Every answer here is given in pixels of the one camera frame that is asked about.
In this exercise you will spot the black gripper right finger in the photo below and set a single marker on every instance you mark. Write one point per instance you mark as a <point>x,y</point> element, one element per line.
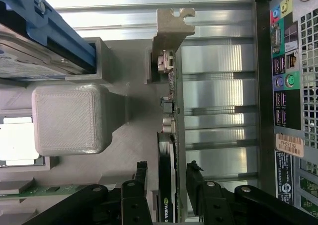
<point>211,202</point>

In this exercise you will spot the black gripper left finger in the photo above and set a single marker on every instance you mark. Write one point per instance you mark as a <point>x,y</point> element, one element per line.
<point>134,197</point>

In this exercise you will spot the green RAM stick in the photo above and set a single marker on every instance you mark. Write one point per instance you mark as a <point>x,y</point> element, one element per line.
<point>37,190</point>

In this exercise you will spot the grey printed parts rack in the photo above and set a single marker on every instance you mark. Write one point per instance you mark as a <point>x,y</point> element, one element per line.
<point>69,115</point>

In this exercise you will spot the black open PC case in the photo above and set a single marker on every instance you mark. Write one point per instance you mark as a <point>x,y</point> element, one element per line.
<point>263,86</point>

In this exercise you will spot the silver CPU chip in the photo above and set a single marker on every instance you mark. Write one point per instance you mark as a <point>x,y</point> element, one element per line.
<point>17,140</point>

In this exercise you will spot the hard disk in blue caddy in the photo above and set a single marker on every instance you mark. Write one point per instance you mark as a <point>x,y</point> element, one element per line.
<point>15,56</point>

